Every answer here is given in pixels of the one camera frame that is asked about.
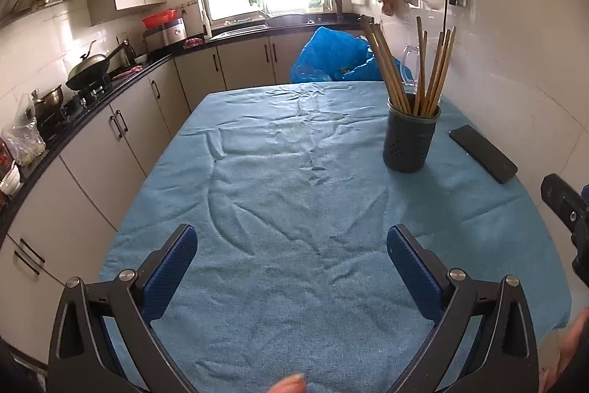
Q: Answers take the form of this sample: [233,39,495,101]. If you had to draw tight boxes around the dark chopstick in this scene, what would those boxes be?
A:
[357,16,406,113]

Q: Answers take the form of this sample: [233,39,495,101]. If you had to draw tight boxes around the lower kitchen cabinets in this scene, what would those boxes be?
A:
[1,26,314,365]

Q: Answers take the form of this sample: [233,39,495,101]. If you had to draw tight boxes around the person right hand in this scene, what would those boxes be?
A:
[539,307,589,392]

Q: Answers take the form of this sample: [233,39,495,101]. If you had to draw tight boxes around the person left hand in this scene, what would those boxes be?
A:
[268,373,307,393]

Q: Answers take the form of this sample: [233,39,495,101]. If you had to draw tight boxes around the black smartphone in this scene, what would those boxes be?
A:
[448,124,518,183]

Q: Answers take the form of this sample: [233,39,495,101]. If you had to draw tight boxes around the black utensil holder cup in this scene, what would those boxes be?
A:
[382,102,441,173]

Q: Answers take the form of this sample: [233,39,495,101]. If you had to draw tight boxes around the clear glass mug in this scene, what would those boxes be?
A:
[399,45,419,93]

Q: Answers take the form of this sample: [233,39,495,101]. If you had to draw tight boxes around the metal pot with lid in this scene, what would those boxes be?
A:
[31,85,63,123]

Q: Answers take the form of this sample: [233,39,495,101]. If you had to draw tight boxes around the blue towel table cover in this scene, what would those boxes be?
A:
[100,82,571,392]

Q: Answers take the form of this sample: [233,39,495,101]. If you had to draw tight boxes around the blue plastic bag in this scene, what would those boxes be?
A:
[289,25,413,85]

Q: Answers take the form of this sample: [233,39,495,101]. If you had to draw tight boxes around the black wok on stove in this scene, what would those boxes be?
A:
[66,39,129,91]

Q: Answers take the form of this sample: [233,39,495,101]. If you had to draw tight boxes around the silver rice cooker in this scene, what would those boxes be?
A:
[143,18,187,52]

